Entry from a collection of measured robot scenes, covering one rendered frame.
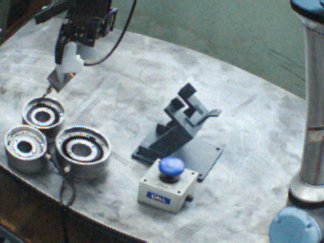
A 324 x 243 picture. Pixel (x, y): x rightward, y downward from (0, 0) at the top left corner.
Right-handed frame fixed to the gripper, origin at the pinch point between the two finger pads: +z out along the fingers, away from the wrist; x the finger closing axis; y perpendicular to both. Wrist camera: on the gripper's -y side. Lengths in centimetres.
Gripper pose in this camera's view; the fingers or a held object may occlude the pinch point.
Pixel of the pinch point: (64, 71)
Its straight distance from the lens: 129.9
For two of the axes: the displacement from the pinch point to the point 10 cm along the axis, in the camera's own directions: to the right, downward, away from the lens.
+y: 9.1, 3.2, -2.5
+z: -1.3, 8.1, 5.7
